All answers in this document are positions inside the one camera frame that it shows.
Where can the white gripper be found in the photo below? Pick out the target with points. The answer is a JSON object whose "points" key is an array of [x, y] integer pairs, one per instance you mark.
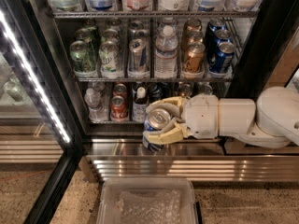
{"points": [[201, 116]]}

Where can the blue pepsi can front bottom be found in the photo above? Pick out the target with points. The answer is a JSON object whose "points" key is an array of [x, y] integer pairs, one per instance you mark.
{"points": [[155, 121]]}

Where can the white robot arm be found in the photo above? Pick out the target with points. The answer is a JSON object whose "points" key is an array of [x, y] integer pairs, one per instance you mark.
{"points": [[270, 121]]}

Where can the gold can rear bottom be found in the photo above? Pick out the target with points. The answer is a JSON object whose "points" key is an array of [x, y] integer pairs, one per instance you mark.
{"points": [[185, 90]]}

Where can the blue pepsi can rear bottom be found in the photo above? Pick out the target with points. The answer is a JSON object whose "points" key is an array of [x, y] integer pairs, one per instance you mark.
{"points": [[158, 91]]}

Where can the silver can rear bottom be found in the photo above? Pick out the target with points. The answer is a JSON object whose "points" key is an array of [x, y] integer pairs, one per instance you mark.
{"points": [[204, 89]]}

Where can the red coke can front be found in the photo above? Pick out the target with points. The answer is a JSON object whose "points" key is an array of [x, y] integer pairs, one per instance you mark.
{"points": [[118, 108]]}

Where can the red coke can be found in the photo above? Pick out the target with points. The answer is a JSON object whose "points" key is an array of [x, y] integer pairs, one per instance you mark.
{"points": [[118, 108], [120, 90]]}

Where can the gold can front middle shelf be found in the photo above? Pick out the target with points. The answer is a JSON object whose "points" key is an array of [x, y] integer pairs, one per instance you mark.
{"points": [[193, 57]]}

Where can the red coke can rear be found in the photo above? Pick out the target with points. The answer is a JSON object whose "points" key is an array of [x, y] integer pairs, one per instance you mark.
{"points": [[120, 90]]}

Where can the clear water bottle middle shelf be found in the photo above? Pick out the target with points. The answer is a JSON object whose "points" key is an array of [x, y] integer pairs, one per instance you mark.
{"points": [[166, 53]]}

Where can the clear water bottle shelf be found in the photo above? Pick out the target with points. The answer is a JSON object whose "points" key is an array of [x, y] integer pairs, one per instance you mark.
{"points": [[166, 53], [97, 112]]}

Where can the silver blue can front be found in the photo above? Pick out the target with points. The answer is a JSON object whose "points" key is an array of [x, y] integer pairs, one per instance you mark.
{"points": [[138, 56]]}

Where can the blue pepsi can front middle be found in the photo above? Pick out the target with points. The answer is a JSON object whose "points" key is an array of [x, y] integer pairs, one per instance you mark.
{"points": [[222, 58]]}

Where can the clear water bottle bottom shelf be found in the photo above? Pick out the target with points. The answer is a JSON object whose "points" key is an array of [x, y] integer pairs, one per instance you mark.
{"points": [[97, 112]]}

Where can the gold can middle row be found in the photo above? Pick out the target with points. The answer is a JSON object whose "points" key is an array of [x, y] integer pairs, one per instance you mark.
{"points": [[194, 37]]}

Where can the white green 7up can front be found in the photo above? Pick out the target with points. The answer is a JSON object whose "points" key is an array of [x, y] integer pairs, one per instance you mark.
{"points": [[110, 57]]}

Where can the blue pepsi can middle row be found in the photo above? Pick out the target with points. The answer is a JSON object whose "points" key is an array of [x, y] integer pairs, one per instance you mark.
{"points": [[216, 37]]}

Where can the blue pepsi can rear middle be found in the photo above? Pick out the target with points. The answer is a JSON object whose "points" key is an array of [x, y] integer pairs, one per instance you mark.
{"points": [[214, 25]]}

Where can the green can front middle shelf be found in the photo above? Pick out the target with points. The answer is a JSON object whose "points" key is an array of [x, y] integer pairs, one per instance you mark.
{"points": [[81, 57]]}

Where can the green can middle row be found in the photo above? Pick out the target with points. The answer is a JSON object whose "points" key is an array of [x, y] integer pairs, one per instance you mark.
{"points": [[86, 36]]}

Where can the glass fridge door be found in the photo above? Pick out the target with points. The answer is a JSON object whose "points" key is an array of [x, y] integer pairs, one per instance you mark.
{"points": [[31, 45]]}

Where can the dark drink bottle white cap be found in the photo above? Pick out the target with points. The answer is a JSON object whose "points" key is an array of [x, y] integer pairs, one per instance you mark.
{"points": [[140, 104]]}

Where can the clear plastic bin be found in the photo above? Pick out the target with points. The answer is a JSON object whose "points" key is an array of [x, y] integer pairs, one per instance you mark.
{"points": [[148, 200]]}

